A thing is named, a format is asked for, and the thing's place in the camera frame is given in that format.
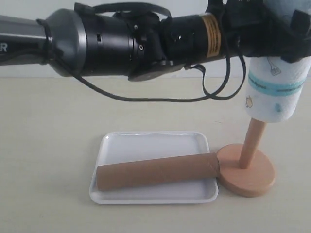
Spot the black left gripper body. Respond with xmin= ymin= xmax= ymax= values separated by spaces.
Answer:
xmin=206 ymin=0 xmax=295 ymax=61

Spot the printed white paper towel roll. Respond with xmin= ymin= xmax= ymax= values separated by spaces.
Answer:
xmin=244 ymin=0 xmax=311 ymax=124

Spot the brown cardboard tube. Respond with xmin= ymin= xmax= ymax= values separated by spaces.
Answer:
xmin=96 ymin=153 xmax=220 ymax=191

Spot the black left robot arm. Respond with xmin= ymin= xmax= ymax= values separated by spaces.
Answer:
xmin=0 ymin=0 xmax=311 ymax=82

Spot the wooden paper towel holder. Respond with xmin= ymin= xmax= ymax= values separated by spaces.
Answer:
xmin=217 ymin=118 xmax=276 ymax=198

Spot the white rectangular plastic tray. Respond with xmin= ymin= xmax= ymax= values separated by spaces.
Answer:
xmin=89 ymin=131 xmax=219 ymax=205

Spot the black cable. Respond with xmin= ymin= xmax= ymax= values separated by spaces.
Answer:
xmin=36 ymin=0 xmax=247 ymax=102

